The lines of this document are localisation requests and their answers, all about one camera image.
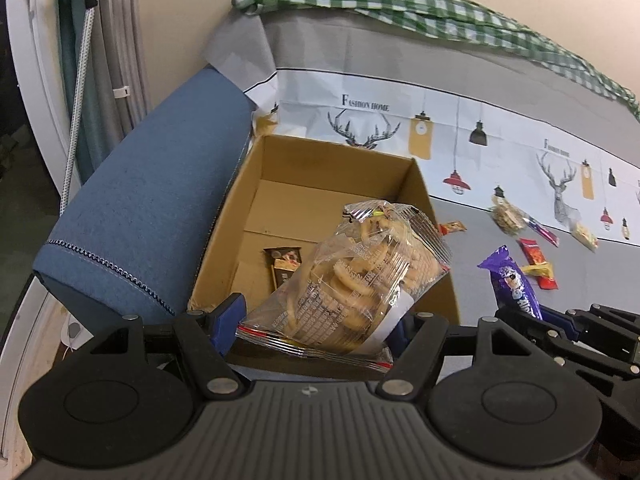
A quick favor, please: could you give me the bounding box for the purple chocolate bar wrapper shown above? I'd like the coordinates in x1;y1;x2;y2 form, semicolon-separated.
478;245;542;320

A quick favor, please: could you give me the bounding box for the clear bag of nut snacks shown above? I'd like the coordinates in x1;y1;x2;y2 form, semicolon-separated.
490;196;527;236

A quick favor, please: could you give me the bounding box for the small red orange candy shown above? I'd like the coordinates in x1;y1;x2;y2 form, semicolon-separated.
438;220;466;236

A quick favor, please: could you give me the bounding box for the clear bag of biscuits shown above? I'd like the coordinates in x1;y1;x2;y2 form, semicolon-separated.
236;200;451;373

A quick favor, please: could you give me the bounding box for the black cracker packet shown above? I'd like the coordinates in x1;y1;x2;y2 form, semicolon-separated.
264;247;302;289

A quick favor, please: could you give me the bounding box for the red chip snack packet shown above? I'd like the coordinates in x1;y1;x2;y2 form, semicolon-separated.
518;238;558;290

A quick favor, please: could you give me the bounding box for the purple pink snack bar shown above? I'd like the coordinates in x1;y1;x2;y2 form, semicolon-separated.
524;216;560;247

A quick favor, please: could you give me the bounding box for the yellow green snack packet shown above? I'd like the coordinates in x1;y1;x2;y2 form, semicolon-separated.
570;221;599;252

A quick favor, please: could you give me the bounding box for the printed sofa cover cloth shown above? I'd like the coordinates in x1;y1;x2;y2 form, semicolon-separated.
204;10;639;318

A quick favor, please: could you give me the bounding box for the brown cardboard box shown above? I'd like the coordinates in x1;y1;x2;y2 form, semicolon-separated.
189;136;459;377

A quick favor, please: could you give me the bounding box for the grey curtain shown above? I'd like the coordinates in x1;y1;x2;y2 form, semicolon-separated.
56;0;152;182

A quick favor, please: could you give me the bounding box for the green checked cloth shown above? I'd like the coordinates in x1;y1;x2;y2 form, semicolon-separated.
231;0;639;117

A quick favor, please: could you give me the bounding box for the white door frame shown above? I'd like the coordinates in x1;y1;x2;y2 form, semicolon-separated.
6;0;70;192

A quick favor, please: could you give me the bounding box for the garment steamer with hose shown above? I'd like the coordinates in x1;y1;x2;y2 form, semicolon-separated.
60;0;99;214

